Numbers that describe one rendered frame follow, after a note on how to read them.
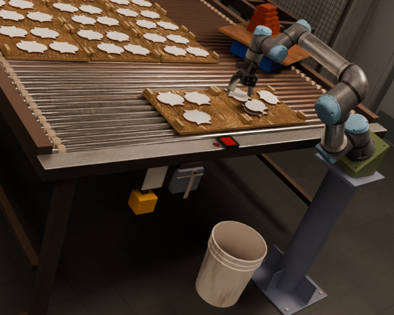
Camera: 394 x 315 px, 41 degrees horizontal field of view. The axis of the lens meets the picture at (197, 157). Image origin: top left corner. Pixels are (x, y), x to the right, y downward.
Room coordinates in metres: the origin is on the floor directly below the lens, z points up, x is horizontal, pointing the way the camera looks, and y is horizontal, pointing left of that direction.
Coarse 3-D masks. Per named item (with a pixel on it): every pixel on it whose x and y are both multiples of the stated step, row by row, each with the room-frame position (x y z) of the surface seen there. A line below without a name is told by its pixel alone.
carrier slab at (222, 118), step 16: (144, 96) 2.24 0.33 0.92; (208, 96) 2.46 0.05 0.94; (160, 112) 2.14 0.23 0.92; (176, 112) 2.17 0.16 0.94; (208, 112) 2.28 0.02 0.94; (224, 112) 2.34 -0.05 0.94; (176, 128) 2.04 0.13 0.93; (192, 128) 2.08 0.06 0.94; (208, 128) 2.13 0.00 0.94; (224, 128) 2.19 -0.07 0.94; (240, 128) 2.26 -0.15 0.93
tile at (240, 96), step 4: (236, 88) 2.43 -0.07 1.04; (232, 92) 2.35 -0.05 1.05; (236, 92) 2.37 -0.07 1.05; (240, 92) 2.39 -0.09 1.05; (244, 92) 2.40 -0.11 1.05; (228, 96) 2.31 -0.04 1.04; (232, 96) 2.31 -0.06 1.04; (236, 96) 2.32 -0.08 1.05; (240, 96) 2.34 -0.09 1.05; (244, 96) 2.35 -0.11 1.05; (248, 96) 2.37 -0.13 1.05; (236, 100) 2.30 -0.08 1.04; (240, 100) 2.30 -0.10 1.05; (244, 100) 2.31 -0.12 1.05; (248, 100) 2.35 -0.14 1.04
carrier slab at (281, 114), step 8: (256, 88) 2.79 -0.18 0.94; (264, 88) 2.83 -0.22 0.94; (224, 96) 2.53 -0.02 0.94; (256, 96) 2.68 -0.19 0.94; (232, 104) 2.47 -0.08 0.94; (240, 104) 2.50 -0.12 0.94; (280, 104) 2.68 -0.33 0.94; (240, 112) 2.41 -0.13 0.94; (272, 112) 2.54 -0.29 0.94; (280, 112) 2.58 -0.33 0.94; (288, 112) 2.62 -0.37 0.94; (256, 120) 2.39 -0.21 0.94; (264, 120) 2.42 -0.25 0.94; (272, 120) 2.46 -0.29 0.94; (280, 120) 2.49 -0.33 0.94; (288, 120) 2.53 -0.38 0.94; (296, 120) 2.56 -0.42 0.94; (304, 120) 2.60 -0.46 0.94
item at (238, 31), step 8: (240, 24) 3.48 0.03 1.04; (248, 24) 3.55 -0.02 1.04; (224, 32) 3.24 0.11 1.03; (232, 32) 3.25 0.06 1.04; (240, 32) 3.31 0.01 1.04; (248, 32) 3.37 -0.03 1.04; (280, 32) 3.63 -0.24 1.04; (240, 40) 3.19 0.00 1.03; (248, 40) 3.23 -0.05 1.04; (296, 48) 3.42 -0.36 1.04; (288, 56) 3.20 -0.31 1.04; (296, 56) 3.25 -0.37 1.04; (304, 56) 3.31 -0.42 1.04; (288, 64) 3.10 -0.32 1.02
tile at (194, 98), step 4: (184, 92) 2.39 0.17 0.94; (188, 92) 2.40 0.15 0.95; (192, 92) 2.41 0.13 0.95; (196, 92) 2.43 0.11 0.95; (184, 96) 2.34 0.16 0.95; (188, 96) 2.35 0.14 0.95; (192, 96) 2.37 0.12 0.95; (196, 96) 2.39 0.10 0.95; (200, 96) 2.40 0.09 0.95; (204, 96) 2.42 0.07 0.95; (188, 100) 2.31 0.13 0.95; (192, 100) 2.33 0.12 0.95; (196, 100) 2.35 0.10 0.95; (200, 100) 2.36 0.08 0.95; (204, 100) 2.38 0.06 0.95; (208, 100) 2.39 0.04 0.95; (196, 104) 2.32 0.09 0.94; (200, 104) 2.32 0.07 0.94; (204, 104) 2.34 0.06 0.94; (208, 104) 2.36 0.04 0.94
